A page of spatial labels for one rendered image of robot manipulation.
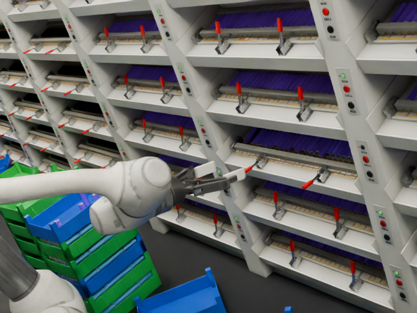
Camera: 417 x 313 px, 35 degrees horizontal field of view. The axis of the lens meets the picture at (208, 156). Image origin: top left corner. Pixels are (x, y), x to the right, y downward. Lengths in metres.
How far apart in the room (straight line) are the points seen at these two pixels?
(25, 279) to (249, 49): 0.87
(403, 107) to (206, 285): 1.18
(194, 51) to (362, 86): 0.67
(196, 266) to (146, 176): 1.24
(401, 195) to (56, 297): 0.94
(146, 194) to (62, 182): 0.19
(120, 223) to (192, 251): 1.17
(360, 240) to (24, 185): 0.95
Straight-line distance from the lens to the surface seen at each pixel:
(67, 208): 2.58
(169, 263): 2.76
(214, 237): 2.60
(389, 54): 1.51
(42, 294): 1.86
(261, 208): 2.25
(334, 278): 2.16
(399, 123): 1.62
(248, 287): 2.43
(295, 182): 1.97
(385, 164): 1.68
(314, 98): 1.82
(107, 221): 1.62
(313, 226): 2.07
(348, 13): 1.54
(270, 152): 2.07
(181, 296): 2.51
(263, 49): 1.83
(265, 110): 1.94
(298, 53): 1.71
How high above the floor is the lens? 1.36
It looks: 22 degrees down
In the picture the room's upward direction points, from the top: 21 degrees counter-clockwise
